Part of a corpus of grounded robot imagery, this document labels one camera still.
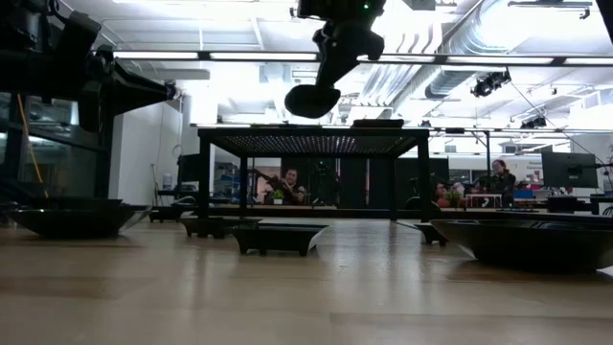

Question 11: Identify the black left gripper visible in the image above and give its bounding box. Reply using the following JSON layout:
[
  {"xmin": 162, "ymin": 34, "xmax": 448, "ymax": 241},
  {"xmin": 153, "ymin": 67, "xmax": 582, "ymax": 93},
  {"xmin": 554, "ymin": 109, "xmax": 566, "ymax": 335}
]
[{"xmin": 61, "ymin": 10, "xmax": 177, "ymax": 134}]

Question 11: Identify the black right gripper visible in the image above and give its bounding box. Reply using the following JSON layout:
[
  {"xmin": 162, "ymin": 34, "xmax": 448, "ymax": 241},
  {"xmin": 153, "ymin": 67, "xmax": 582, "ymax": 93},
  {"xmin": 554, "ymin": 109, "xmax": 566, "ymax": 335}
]
[{"xmin": 313, "ymin": 21, "xmax": 386, "ymax": 88}]

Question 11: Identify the deep black square plate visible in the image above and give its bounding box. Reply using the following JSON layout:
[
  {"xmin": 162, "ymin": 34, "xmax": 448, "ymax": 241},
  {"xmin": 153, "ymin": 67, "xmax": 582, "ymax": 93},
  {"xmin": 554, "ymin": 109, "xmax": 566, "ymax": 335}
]
[{"xmin": 352, "ymin": 118, "xmax": 405, "ymax": 129}]

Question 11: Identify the small black square plate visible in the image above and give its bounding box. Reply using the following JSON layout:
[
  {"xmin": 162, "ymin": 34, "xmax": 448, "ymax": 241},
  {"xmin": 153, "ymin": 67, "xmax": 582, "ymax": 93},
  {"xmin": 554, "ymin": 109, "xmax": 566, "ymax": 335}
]
[
  {"xmin": 233, "ymin": 222, "xmax": 329, "ymax": 257},
  {"xmin": 180, "ymin": 216, "xmax": 262, "ymax": 240},
  {"xmin": 415, "ymin": 222, "xmax": 449, "ymax": 246}
]

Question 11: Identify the black round plate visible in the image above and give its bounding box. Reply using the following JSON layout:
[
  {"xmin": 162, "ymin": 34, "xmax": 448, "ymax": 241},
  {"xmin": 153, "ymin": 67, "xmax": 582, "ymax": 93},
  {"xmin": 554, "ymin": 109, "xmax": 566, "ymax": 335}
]
[{"xmin": 430, "ymin": 218, "xmax": 613, "ymax": 274}]

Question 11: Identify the black perforated metal shelf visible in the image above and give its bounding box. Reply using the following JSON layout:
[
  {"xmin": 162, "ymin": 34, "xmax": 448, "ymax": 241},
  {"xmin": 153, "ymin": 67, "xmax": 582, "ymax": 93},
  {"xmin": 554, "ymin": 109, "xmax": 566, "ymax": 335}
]
[{"xmin": 197, "ymin": 125, "xmax": 431, "ymax": 237}]

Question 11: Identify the black computer monitor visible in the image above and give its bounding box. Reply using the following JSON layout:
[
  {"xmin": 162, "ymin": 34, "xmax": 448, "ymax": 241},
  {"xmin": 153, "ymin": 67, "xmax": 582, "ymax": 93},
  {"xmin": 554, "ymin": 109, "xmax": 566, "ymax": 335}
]
[
  {"xmin": 541, "ymin": 151, "xmax": 600, "ymax": 190},
  {"xmin": 176, "ymin": 152, "xmax": 201, "ymax": 183}
]

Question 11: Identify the dark glass partition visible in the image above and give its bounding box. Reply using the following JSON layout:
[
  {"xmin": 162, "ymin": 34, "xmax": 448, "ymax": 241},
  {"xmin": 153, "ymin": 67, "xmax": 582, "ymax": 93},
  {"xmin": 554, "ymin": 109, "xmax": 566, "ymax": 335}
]
[{"xmin": 0, "ymin": 90, "xmax": 119, "ymax": 200}]

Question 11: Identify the black partition panel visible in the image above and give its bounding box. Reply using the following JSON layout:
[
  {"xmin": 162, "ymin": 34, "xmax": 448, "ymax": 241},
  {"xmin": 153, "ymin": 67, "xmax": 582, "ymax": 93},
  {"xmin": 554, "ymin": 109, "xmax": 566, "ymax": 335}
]
[{"xmin": 337, "ymin": 157, "xmax": 370, "ymax": 210}]

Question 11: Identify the person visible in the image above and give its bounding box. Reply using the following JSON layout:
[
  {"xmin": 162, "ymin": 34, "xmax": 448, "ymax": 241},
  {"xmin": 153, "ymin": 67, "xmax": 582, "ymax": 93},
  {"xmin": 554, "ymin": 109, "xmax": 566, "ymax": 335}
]
[
  {"xmin": 272, "ymin": 167, "xmax": 307, "ymax": 205},
  {"xmin": 478, "ymin": 159, "xmax": 518, "ymax": 208},
  {"xmin": 433, "ymin": 180, "xmax": 454, "ymax": 208}
]

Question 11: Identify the thin yellow cable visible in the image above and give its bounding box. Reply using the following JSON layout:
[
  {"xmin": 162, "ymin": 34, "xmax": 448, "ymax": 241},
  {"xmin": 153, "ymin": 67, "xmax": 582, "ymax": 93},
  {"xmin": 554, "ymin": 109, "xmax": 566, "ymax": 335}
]
[{"xmin": 16, "ymin": 93, "xmax": 49, "ymax": 198}]

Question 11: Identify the black metal table frame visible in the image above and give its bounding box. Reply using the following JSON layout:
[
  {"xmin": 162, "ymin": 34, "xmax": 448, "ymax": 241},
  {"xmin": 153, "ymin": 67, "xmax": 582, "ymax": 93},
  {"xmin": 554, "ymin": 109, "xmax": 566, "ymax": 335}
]
[{"xmin": 191, "ymin": 204, "xmax": 613, "ymax": 231}]

